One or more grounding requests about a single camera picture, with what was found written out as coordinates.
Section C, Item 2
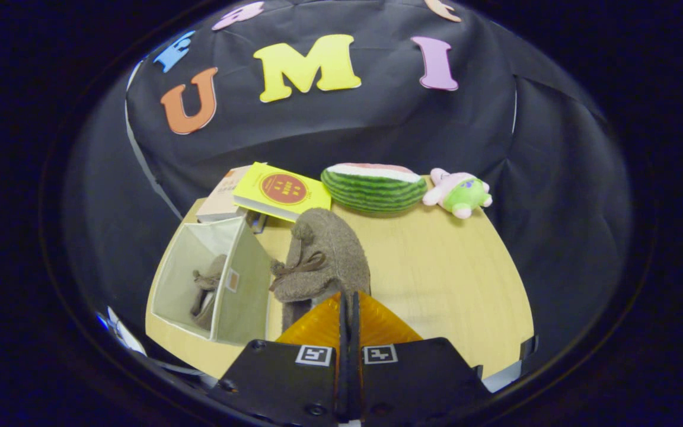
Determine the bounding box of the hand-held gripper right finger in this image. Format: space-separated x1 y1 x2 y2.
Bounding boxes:
350 289 491 425

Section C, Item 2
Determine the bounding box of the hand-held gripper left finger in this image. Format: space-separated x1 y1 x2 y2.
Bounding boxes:
208 292 351 427

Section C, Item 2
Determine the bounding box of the white fabric storage box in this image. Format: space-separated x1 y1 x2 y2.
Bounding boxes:
151 216 274 346

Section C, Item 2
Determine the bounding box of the brown fuzzy shoe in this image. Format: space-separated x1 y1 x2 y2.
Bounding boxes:
190 254 228 331
269 208 372 333

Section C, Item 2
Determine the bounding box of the black table corner guard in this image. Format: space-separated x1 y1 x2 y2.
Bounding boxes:
519 334 540 364

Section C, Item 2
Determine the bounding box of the white flat object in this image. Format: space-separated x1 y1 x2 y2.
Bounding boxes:
95 305 148 358

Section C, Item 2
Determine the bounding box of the yellow book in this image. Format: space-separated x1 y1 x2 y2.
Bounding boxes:
232 162 332 223

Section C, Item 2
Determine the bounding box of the beige book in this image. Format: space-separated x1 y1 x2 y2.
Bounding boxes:
196 165 253 224

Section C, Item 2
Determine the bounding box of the pink and green plush toy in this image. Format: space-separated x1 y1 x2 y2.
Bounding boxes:
423 168 493 219

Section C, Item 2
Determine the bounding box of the watermelon slice plush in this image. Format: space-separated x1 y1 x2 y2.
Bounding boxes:
320 163 428 214

